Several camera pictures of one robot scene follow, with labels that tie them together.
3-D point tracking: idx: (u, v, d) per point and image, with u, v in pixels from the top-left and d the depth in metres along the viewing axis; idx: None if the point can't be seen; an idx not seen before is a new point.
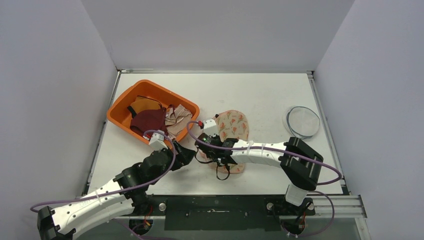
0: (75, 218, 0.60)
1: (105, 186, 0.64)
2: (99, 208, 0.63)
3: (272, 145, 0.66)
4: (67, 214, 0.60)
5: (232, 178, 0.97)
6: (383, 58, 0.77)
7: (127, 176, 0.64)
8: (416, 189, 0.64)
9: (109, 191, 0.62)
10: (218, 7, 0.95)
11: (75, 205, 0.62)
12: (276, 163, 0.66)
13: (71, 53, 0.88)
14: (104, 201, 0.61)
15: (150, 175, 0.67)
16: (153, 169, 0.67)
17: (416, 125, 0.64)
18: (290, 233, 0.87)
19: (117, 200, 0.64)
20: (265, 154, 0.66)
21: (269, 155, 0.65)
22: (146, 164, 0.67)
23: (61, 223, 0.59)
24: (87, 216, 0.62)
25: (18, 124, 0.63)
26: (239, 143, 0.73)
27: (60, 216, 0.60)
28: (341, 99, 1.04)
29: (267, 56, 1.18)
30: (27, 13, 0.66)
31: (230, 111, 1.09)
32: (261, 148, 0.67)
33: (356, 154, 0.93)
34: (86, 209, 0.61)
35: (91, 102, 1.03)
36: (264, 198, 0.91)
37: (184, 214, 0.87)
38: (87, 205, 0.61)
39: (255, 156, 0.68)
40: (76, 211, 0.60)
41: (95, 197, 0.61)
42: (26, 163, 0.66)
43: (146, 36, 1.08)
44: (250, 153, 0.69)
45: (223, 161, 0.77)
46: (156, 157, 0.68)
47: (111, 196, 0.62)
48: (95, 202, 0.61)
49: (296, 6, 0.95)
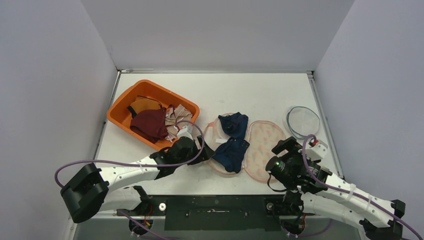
0: (121, 180, 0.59)
1: (144, 159, 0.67)
2: (137, 177, 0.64)
3: (377, 200, 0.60)
4: (115, 174, 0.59)
5: (232, 178, 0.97)
6: (383, 58, 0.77)
7: (160, 156, 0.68)
8: (414, 188, 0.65)
9: (148, 164, 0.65)
10: (218, 8, 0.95)
11: (119, 168, 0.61)
12: (372, 219, 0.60)
13: (71, 53, 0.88)
14: (145, 172, 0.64)
15: (178, 158, 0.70)
16: (182, 151, 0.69)
17: (415, 125, 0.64)
18: (290, 233, 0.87)
19: (150, 174, 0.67)
20: (370, 209, 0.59)
21: (376, 213, 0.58)
22: (176, 146, 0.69)
23: (109, 181, 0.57)
24: (124, 183, 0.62)
25: (18, 123, 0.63)
26: (333, 178, 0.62)
27: (108, 174, 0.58)
28: (341, 99, 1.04)
29: (268, 56, 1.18)
30: (27, 12, 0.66)
31: (276, 126, 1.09)
32: (368, 202, 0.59)
33: (356, 154, 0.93)
34: (132, 174, 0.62)
35: (91, 102, 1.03)
36: (264, 198, 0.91)
37: (184, 214, 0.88)
38: (132, 171, 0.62)
39: (354, 204, 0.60)
40: (122, 173, 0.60)
41: (138, 165, 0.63)
42: (26, 164, 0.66)
43: (146, 35, 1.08)
44: (350, 200, 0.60)
45: (303, 190, 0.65)
46: (185, 140, 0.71)
47: (151, 168, 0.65)
48: (138, 170, 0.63)
49: (295, 7, 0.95)
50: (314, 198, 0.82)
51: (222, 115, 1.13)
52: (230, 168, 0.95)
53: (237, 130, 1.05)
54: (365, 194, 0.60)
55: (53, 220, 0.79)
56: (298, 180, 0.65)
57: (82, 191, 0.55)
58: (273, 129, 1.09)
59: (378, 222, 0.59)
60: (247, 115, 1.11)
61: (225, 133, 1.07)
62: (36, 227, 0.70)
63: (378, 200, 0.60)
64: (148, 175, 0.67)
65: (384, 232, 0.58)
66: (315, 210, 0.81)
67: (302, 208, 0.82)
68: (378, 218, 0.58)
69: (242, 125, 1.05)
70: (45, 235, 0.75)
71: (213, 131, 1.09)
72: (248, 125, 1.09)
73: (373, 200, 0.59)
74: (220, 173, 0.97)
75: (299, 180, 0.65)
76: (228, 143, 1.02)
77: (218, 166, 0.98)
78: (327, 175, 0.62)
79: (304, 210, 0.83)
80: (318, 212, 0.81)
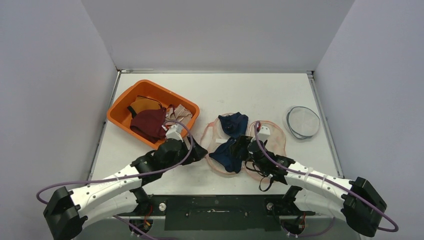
0: (95, 199, 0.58)
1: (123, 170, 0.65)
2: (117, 191, 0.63)
3: (336, 179, 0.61)
4: (88, 194, 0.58)
5: (233, 177, 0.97)
6: (383, 58, 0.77)
7: (143, 162, 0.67)
8: (414, 189, 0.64)
9: (128, 175, 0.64)
10: (217, 8, 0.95)
11: (94, 186, 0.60)
12: (336, 199, 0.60)
13: (71, 53, 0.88)
14: (123, 184, 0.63)
15: (164, 162, 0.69)
16: (168, 155, 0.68)
17: (415, 125, 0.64)
18: (290, 233, 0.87)
19: (134, 184, 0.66)
20: (326, 186, 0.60)
21: (331, 190, 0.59)
22: (161, 150, 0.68)
23: (81, 203, 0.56)
24: (104, 198, 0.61)
25: (18, 123, 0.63)
26: (296, 165, 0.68)
27: (80, 196, 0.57)
28: (341, 99, 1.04)
29: (268, 56, 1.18)
30: (28, 13, 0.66)
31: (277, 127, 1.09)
32: (322, 180, 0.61)
33: (356, 154, 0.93)
34: (107, 191, 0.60)
35: (91, 102, 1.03)
36: (264, 198, 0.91)
37: (184, 214, 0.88)
38: (107, 186, 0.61)
39: (313, 185, 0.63)
40: (96, 192, 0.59)
41: (115, 179, 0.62)
42: (26, 163, 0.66)
43: (146, 35, 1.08)
44: (307, 181, 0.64)
45: (273, 178, 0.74)
46: (171, 143, 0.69)
47: (131, 179, 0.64)
48: (115, 184, 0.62)
49: (295, 7, 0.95)
50: (307, 195, 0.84)
51: (222, 115, 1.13)
52: (230, 168, 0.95)
53: (237, 130, 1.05)
54: (321, 174, 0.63)
55: None
56: (273, 169, 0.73)
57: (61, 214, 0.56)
58: (273, 129, 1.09)
59: (338, 200, 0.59)
60: (247, 115, 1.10)
61: (225, 133, 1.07)
62: (36, 227, 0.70)
63: (336, 179, 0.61)
64: (132, 185, 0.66)
65: (347, 211, 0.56)
66: (307, 206, 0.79)
67: (298, 206, 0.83)
68: (334, 195, 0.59)
69: (242, 126, 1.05)
70: (46, 236, 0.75)
71: (213, 131, 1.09)
72: (248, 126, 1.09)
73: (329, 178, 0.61)
74: (220, 173, 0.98)
75: (272, 170, 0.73)
76: (228, 143, 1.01)
77: (218, 166, 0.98)
78: (291, 163, 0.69)
79: (300, 206, 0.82)
80: (309, 207, 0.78)
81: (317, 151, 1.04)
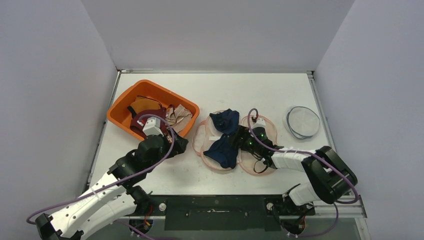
0: (75, 220, 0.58)
1: (100, 181, 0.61)
2: (99, 204, 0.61)
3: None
4: (67, 216, 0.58)
5: (232, 177, 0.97)
6: (383, 57, 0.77)
7: (122, 165, 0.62)
8: (414, 189, 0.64)
9: (106, 185, 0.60)
10: (218, 8, 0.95)
11: (73, 206, 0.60)
12: None
13: (71, 53, 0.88)
14: (102, 196, 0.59)
15: (147, 161, 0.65)
16: (150, 153, 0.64)
17: (416, 125, 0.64)
18: (290, 233, 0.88)
19: (116, 192, 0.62)
20: (296, 156, 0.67)
21: (298, 157, 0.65)
22: (142, 148, 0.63)
23: (62, 227, 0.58)
24: (88, 215, 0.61)
25: (18, 123, 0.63)
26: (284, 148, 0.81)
27: (60, 220, 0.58)
28: (341, 99, 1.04)
29: (268, 56, 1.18)
30: (27, 13, 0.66)
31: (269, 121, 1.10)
32: (294, 152, 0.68)
33: (356, 153, 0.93)
34: (86, 208, 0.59)
35: (91, 102, 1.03)
36: (264, 198, 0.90)
37: (184, 214, 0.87)
38: (85, 204, 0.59)
39: (286, 156, 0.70)
40: (75, 212, 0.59)
41: (92, 194, 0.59)
42: (26, 164, 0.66)
43: (146, 35, 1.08)
44: (284, 155, 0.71)
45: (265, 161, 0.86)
46: (151, 140, 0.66)
47: (109, 189, 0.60)
48: (93, 199, 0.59)
49: (296, 7, 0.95)
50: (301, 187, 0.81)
51: (213, 112, 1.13)
52: (226, 165, 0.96)
53: (230, 126, 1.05)
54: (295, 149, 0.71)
55: None
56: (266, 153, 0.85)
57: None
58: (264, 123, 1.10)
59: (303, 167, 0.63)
60: (237, 111, 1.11)
61: (217, 131, 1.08)
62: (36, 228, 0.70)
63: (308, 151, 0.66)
64: (114, 194, 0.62)
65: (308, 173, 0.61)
66: (299, 196, 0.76)
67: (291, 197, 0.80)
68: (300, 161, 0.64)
69: (233, 121, 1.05)
70: None
71: (205, 129, 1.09)
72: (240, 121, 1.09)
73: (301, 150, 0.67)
74: (216, 171, 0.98)
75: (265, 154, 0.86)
76: (221, 139, 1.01)
77: (213, 164, 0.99)
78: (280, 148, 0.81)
79: (295, 200, 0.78)
80: (305, 201, 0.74)
81: None
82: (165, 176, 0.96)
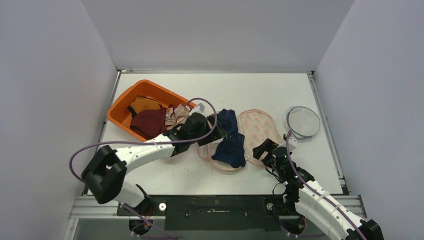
0: (137, 158, 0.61)
1: (157, 137, 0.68)
2: (152, 156, 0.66)
3: (348, 212, 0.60)
4: (131, 153, 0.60)
5: (232, 174, 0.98)
6: (383, 57, 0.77)
7: (173, 133, 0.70)
8: (414, 190, 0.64)
9: (162, 141, 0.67)
10: (217, 8, 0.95)
11: (134, 147, 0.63)
12: (341, 231, 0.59)
13: (71, 53, 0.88)
14: (160, 149, 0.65)
15: (192, 134, 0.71)
16: (195, 127, 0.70)
17: (416, 125, 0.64)
18: (290, 233, 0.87)
19: (166, 152, 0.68)
20: (335, 215, 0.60)
21: (339, 220, 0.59)
22: (189, 122, 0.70)
23: (126, 160, 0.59)
24: (141, 161, 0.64)
25: (17, 123, 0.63)
26: (314, 183, 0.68)
27: (124, 154, 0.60)
28: (341, 98, 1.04)
29: (268, 56, 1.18)
30: (26, 13, 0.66)
31: (261, 112, 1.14)
32: (335, 208, 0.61)
33: (355, 153, 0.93)
34: (147, 153, 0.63)
35: (91, 101, 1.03)
36: (264, 198, 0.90)
37: (184, 214, 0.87)
38: (146, 149, 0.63)
39: (324, 209, 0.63)
40: (137, 152, 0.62)
41: (153, 144, 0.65)
42: (25, 163, 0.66)
43: (146, 36, 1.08)
44: (319, 203, 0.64)
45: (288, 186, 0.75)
46: (198, 116, 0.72)
47: (166, 145, 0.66)
48: (153, 148, 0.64)
49: (295, 6, 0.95)
50: None
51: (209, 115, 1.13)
52: (236, 164, 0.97)
53: (229, 126, 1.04)
54: (336, 202, 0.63)
55: (54, 220, 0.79)
56: (290, 177, 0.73)
57: (101, 173, 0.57)
58: (259, 116, 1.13)
59: (342, 233, 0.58)
60: (232, 110, 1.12)
61: None
62: (36, 227, 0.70)
63: (349, 213, 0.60)
64: (165, 152, 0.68)
65: None
66: (307, 213, 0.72)
67: (296, 208, 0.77)
68: (340, 226, 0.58)
69: (231, 120, 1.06)
70: (47, 234, 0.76)
71: None
72: (236, 118, 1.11)
73: (342, 209, 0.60)
74: (224, 172, 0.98)
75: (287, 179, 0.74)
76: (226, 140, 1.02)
77: (223, 166, 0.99)
78: (311, 180, 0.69)
79: (298, 209, 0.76)
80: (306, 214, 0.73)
81: (317, 151, 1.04)
82: (167, 175, 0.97)
